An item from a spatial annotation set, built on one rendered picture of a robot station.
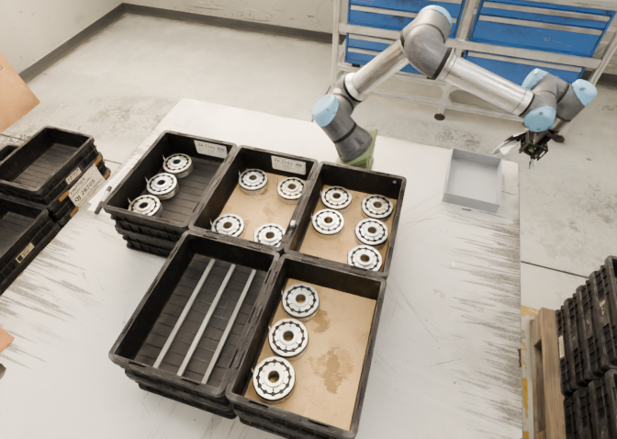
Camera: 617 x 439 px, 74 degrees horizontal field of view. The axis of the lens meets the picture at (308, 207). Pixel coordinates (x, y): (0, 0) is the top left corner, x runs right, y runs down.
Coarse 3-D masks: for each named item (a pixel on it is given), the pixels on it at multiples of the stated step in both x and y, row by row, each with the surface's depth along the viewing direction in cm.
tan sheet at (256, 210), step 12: (276, 180) 147; (240, 192) 143; (264, 192) 143; (276, 192) 143; (228, 204) 139; (240, 204) 139; (252, 204) 139; (264, 204) 139; (276, 204) 139; (240, 216) 136; (252, 216) 136; (264, 216) 136; (276, 216) 136; (288, 216) 136; (252, 240) 129
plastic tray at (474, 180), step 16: (464, 160) 172; (480, 160) 169; (496, 160) 167; (448, 176) 159; (464, 176) 165; (480, 176) 165; (496, 176) 165; (448, 192) 153; (464, 192) 159; (480, 192) 159; (496, 192) 159; (480, 208) 153; (496, 208) 151
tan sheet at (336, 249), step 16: (352, 192) 143; (320, 208) 138; (352, 208) 138; (352, 224) 133; (304, 240) 129; (320, 240) 129; (336, 240) 129; (352, 240) 129; (320, 256) 125; (336, 256) 125; (384, 256) 125
